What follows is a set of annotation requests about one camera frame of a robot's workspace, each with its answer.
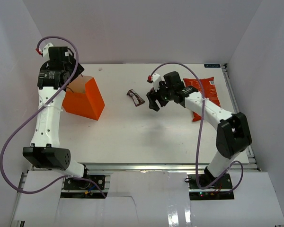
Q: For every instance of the aluminium table frame rail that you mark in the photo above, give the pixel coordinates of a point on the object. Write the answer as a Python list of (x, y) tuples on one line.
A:
[(159, 167)]

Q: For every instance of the brown white snack wrapper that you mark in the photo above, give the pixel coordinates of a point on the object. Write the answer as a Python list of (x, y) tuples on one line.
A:
[(137, 100)]

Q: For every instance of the orange paper bag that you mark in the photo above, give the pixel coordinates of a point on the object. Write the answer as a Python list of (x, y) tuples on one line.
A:
[(83, 98)]

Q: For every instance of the large red chip bag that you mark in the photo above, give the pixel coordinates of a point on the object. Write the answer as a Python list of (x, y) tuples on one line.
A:
[(208, 87)]

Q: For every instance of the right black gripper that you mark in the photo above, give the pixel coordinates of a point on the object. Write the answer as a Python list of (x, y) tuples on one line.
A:
[(154, 95)]

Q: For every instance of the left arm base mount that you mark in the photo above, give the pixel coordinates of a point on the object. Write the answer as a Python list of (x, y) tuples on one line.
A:
[(94, 188)]

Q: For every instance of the blue label sticker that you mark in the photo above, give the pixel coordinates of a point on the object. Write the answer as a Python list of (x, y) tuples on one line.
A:
[(212, 65)]

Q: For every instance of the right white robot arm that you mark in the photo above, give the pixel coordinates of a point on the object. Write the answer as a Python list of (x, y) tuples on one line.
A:
[(232, 129)]

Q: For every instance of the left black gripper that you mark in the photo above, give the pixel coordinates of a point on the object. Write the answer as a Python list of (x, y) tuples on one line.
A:
[(72, 63)]

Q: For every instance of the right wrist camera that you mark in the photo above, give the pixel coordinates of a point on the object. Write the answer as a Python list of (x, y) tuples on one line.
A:
[(155, 79)]

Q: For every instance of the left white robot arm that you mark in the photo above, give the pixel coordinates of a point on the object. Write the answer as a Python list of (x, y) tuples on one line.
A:
[(54, 76)]

